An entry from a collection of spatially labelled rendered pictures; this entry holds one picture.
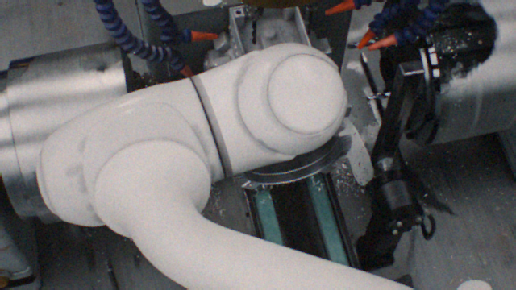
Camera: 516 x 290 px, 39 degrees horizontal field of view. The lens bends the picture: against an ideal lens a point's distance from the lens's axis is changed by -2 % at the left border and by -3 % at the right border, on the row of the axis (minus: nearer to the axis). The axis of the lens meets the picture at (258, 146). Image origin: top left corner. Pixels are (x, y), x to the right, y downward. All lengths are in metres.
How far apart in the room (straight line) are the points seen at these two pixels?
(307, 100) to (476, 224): 0.78
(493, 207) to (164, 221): 0.90
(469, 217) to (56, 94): 0.75
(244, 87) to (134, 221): 0.15
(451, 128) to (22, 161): 0.62
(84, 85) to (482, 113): 0.58
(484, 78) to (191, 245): 0.66
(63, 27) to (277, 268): 1.13
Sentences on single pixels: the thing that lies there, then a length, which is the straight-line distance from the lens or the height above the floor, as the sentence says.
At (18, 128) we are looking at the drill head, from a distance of 1.02.
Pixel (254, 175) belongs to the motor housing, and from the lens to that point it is 1.16.
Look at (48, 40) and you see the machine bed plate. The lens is 1.56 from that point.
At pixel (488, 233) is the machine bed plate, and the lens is 1.37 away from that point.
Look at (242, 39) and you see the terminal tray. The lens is 1.11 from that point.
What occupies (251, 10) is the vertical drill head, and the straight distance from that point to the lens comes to 0.94.
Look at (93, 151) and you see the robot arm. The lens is 0.65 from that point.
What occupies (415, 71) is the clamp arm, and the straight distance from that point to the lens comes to 0.94.
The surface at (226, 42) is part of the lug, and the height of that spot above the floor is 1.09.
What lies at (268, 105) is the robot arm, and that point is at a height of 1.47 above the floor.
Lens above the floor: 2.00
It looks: 61 degrees down
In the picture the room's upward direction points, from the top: 2 degrees clockwise
